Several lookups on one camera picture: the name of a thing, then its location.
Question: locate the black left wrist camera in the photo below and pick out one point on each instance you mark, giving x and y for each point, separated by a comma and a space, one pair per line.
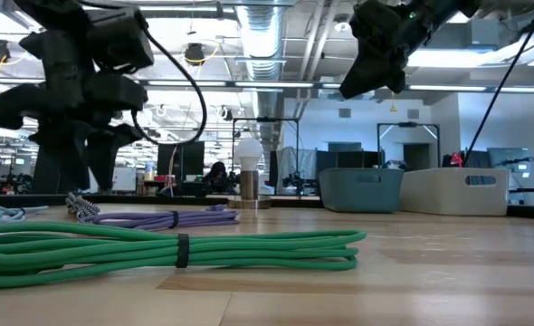
13, 106

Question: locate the dark office partition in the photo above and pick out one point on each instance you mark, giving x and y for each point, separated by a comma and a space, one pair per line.
348, 159

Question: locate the black background monitors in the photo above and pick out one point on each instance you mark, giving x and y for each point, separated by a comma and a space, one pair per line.
181, 158

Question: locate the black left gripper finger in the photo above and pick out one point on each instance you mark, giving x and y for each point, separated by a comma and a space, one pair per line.
61, 158
108, 154

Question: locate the silver ventilation duct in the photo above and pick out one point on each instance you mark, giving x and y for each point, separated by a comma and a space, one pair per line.
262, 45

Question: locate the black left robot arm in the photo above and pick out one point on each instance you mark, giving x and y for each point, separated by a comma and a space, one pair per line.
50, 13

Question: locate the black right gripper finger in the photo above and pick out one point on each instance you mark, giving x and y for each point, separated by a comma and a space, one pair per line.
366, 74
396, 79

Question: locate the teal plastic bin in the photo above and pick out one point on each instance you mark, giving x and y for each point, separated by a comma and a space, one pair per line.
361, 192

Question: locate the white bulb table lamp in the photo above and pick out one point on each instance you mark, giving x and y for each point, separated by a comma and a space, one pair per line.
249, 151

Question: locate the red object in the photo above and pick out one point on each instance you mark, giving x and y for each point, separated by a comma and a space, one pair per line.
455, 159

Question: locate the person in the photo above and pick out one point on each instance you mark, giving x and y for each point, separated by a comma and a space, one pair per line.
216, 174

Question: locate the black aluminium table frame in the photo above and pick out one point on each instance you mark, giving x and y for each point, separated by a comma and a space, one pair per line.
136, 199

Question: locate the white cabinet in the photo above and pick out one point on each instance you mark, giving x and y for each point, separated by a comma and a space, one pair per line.
126, 179

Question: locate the black background robot arm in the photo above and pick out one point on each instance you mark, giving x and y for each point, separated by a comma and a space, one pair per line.
296, 181

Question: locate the white plastic bin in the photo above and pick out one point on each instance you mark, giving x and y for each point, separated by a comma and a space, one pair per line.
452, 194

